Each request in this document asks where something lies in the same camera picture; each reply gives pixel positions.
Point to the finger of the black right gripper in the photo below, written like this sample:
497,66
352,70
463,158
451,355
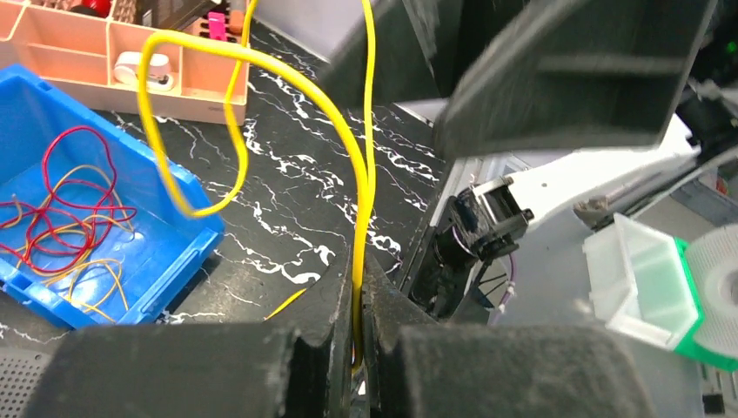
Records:
415,55
574,74

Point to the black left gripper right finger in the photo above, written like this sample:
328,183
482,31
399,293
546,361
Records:
418,367

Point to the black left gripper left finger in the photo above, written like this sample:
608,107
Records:
295,364

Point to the blue plastic bin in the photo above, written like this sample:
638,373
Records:
89,235

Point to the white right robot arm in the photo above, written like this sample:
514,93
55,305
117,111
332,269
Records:
485,220

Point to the clear green storage box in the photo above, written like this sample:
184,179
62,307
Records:
642,287

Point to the peach desk file organizer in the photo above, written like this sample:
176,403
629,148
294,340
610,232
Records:
95,60

